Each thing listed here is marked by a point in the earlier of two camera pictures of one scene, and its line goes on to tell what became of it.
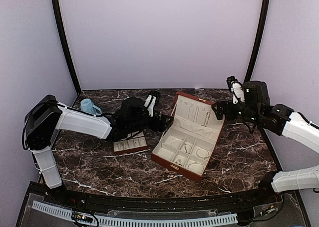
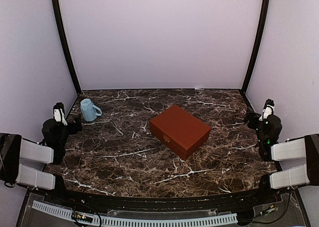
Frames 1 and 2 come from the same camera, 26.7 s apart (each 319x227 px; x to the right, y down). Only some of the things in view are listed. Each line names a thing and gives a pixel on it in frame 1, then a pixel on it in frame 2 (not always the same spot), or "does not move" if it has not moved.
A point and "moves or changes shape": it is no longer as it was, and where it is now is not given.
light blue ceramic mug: x=86 y=104 does not move
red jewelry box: x=186 y=145 moves or changes shape
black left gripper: x=162 y=126 → x=73 y=129
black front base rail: x=197 y=204 does not move
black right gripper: x=229 y=115 → x=248 y=117
